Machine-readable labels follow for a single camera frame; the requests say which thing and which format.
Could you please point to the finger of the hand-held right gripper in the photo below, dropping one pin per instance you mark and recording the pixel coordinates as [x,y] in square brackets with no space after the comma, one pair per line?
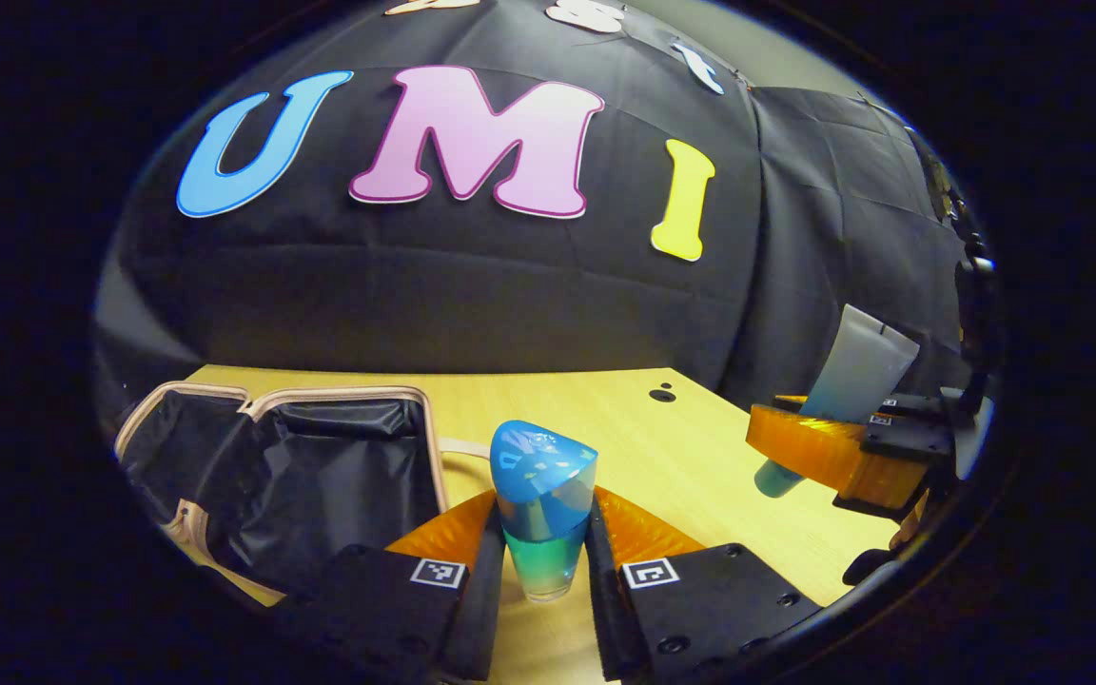
[814,447]
[914,404]

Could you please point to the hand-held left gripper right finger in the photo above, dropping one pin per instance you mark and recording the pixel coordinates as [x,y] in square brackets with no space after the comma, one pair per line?
[605,618]

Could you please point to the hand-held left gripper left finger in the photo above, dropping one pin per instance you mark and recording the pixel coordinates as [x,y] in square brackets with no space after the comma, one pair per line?
[483,609]

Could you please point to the light blue tube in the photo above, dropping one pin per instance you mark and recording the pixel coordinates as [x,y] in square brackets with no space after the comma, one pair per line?
[857,366]

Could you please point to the blue green bottle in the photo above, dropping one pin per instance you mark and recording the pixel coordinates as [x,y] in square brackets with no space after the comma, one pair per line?
[543,476]

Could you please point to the pink suitcase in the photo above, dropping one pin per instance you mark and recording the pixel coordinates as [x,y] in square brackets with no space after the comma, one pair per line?
[320,476]

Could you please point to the black backdrop cloth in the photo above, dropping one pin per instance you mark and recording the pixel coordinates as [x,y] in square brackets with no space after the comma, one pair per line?
[472,285]

